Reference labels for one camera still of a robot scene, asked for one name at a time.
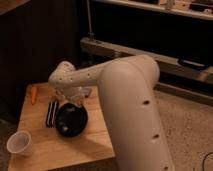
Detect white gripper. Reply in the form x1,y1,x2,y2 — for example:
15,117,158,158
63,87,84,107

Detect black ceramic bowl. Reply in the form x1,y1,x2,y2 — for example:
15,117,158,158
55,103,88,137

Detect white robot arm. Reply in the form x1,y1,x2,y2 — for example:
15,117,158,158
48,55,175,171

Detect small clear bottle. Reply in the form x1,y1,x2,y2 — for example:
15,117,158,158
55,90,65,101

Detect black rectangular case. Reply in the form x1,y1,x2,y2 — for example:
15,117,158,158
45,101,59,127

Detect orange carrot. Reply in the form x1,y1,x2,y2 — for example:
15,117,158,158
30,86,37,105

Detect grey metal beam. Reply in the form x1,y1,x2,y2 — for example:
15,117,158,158
80,37,213,85

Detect wooden table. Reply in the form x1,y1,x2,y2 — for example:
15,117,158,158
8,83,114,171

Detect metal pole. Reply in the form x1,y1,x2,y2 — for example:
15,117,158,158
86,0,94,41

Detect white paper cup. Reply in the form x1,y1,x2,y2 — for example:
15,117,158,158
6,131,33,156

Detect wall shelf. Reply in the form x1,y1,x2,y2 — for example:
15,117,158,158
94,0,213,21

